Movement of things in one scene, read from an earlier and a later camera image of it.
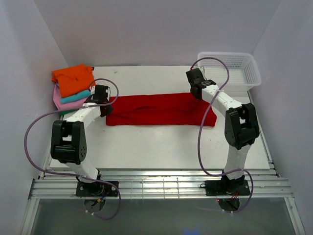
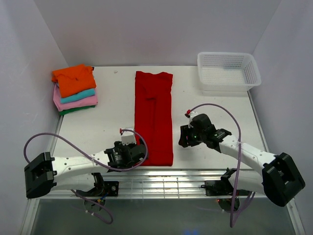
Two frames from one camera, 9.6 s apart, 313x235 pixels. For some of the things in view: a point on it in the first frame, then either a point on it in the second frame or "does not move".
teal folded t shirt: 78,96 does not move
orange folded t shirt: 74,79 does not move
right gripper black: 197,98 to 185,131
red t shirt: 161,110 to 154,116
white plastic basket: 230,71 does not move
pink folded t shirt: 57,100 does not move
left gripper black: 108,110 to 132,145
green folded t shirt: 63,112 does not move
